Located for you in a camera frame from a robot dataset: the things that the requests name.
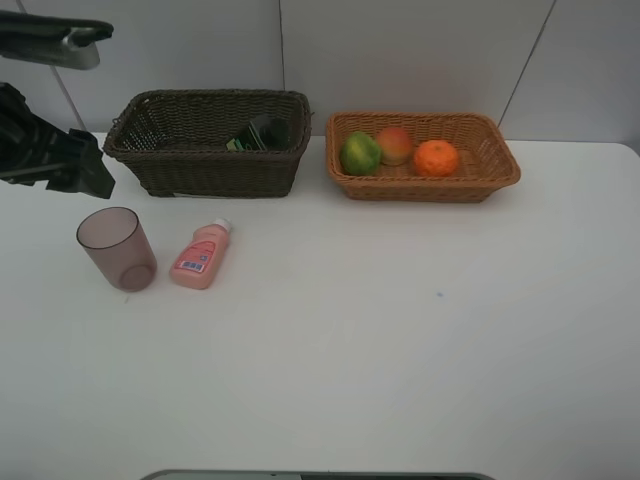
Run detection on green mango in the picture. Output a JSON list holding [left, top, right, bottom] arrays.
[[339, 131, 381, 176]]

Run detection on light orange wicker basket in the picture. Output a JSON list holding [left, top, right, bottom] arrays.
[[325, 111, 521, 203]]

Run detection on dark brown wicker basket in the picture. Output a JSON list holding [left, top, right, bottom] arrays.
[[104, 89, 311, 198]]

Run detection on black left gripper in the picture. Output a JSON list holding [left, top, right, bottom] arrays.
[[1, 82, 115, 198]]

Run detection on translucent purple plastic cup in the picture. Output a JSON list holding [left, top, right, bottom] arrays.
[[76, 207, 157, 292]]

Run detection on pink lotion bottle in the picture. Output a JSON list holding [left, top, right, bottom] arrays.
[[169, 219, 232, 290]]

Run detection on dark green bottle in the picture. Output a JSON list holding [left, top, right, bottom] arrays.
[[225, 114, 290, 152]]

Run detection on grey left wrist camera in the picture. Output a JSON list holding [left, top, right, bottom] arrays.
[[1, 10, 114, 70]]

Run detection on orange mandarin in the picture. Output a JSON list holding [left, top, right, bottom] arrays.
[[412, 140, 460, 177]]

